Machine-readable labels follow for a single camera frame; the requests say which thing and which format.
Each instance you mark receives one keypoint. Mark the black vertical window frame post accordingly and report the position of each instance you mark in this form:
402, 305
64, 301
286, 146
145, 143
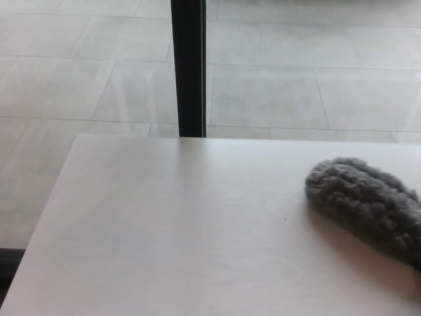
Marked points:
190, 66

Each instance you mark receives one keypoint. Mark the grey fluffy microfibre duster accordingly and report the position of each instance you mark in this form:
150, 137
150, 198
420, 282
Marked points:
365, 204

